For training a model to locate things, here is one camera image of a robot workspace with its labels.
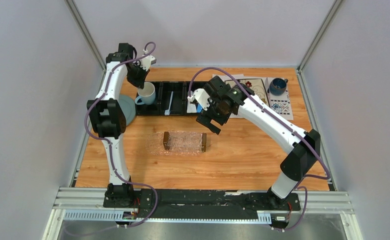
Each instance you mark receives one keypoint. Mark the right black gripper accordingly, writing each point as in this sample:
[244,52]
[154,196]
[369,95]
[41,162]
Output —
[206,116]

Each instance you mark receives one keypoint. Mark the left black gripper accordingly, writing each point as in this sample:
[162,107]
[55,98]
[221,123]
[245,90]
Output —
[140,83]

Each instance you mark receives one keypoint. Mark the light blue mug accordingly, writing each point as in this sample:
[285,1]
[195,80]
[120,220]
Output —
[146,95]

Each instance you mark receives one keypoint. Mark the grey white toothpaste tube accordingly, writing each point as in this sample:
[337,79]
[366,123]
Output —
[192,108]

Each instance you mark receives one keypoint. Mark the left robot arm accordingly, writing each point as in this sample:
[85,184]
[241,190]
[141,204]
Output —
[109,123]

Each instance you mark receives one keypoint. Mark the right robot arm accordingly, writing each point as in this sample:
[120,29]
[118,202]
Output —
[302,147]

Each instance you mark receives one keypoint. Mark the blue toothpaste tube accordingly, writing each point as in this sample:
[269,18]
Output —
[199,108]

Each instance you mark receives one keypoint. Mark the light blue toothbrush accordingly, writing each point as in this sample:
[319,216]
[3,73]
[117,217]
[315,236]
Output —
[168,110]

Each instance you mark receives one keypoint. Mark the grey blue round plate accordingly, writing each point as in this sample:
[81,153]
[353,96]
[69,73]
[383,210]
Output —
[127,105]

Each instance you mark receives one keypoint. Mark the black compartment organizer box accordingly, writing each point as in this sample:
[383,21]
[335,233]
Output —
[163,90]

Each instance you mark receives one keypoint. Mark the square floral plate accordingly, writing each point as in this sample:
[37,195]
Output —
[257,86]

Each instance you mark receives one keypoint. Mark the knife beside plate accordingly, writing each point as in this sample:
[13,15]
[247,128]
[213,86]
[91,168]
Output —
[266,82]

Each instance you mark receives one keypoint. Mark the patterned white placemat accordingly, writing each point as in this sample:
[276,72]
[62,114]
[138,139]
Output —
[280,104]

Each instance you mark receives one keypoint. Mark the dark blue mug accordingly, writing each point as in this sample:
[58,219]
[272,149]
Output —
[278,86]

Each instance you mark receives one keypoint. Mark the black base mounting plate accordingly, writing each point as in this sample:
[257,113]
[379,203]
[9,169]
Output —
[200,205]

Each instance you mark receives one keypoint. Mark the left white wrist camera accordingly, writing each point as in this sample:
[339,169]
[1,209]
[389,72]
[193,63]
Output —
[147,60]

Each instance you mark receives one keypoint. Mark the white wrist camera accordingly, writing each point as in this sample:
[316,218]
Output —
[147,60]
[201,97]

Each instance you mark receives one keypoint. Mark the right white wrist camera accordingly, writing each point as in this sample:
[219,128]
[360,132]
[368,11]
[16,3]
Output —
[201,97]

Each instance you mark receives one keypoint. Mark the clear glass tray wooden handles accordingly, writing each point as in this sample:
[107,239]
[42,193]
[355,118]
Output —
[170,143]

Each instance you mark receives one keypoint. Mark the aluminium frame rail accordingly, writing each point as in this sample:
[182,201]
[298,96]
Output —
[86,203]

